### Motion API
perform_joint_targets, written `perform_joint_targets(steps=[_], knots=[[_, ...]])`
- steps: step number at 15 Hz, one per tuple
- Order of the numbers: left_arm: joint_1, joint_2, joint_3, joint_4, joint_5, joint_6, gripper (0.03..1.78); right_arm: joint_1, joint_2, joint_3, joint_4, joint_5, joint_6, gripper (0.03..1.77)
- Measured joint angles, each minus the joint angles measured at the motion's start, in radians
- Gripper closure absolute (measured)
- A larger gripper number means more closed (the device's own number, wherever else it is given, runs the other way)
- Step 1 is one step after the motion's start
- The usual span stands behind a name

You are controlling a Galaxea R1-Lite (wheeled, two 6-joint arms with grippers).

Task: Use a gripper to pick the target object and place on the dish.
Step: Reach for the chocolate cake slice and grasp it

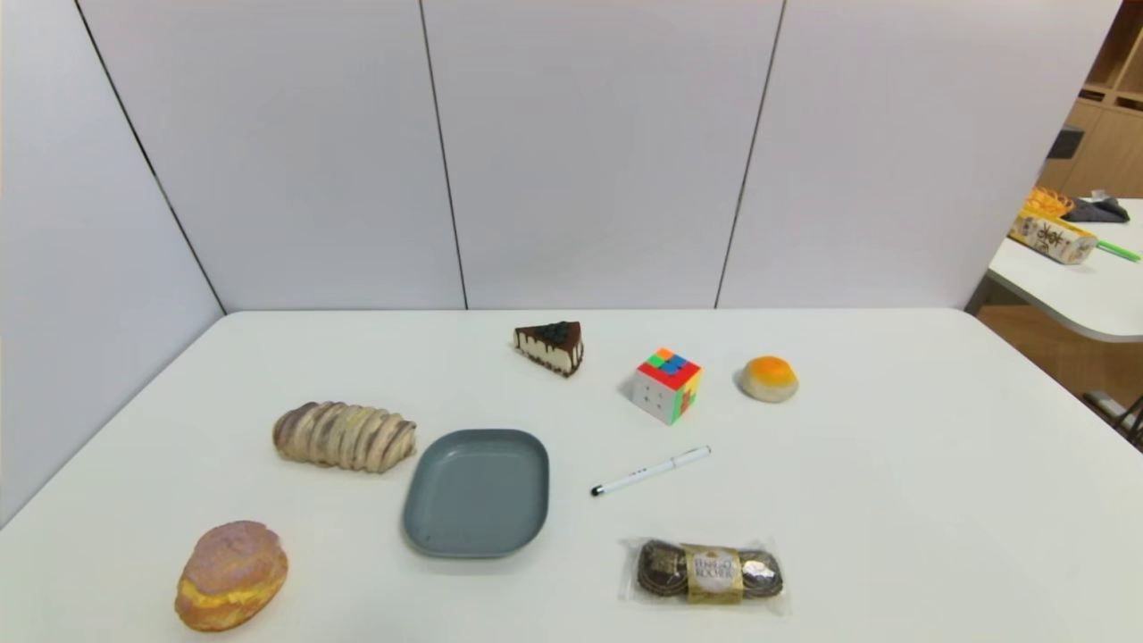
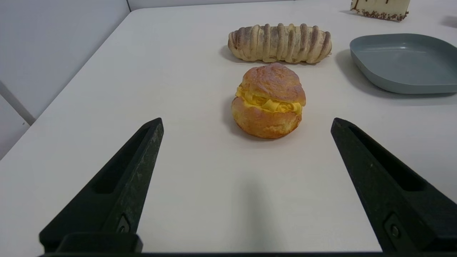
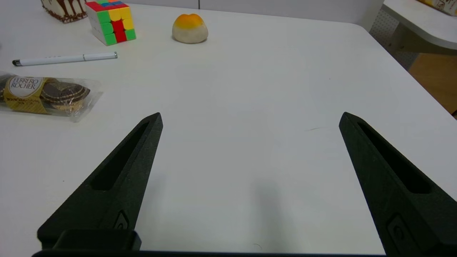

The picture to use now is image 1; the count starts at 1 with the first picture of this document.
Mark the white pen with black tip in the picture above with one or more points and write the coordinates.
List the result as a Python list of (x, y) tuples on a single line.
[(652, 470)]

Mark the chocolate blueberry cake slice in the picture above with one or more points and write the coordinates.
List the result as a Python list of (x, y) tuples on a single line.
[(554, 350)]

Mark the Ferrero Rocher chocolate pack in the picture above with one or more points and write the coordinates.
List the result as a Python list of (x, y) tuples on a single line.
[(710, 573)]

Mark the white side table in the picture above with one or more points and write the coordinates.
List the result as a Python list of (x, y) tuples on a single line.
[(1072, 295)]

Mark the wooden shelf cabinet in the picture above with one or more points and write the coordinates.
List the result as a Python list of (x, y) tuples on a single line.
[(1107, 143)]

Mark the dark object on shelf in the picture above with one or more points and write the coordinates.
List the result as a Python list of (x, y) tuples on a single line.
[(1065, 144)]

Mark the grey rounded square dish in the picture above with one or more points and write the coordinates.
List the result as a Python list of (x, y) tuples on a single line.
[(475, 493)]

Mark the striped twisted bread loaf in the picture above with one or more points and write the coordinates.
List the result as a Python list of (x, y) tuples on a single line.
[(344, 438)]

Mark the cream puff with yellow filling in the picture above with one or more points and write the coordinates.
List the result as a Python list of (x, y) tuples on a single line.
[(230, 576)]

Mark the yellow printed carton box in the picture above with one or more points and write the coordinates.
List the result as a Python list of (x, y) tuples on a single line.
[(1052, 237)]

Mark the black metal chair frame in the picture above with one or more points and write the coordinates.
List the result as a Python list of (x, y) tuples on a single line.
[(1127, 420)]

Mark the round orange-topped bun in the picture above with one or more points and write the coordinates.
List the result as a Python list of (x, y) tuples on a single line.
[(769, 379)]

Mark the colourful Rubik's cube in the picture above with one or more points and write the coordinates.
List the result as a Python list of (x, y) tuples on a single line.
[(665, 390)]

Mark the dark folded cloth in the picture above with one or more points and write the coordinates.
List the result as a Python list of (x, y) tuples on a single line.
[(1097, 211)]

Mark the green stick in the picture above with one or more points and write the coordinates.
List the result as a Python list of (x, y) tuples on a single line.
[(1120, 251)]

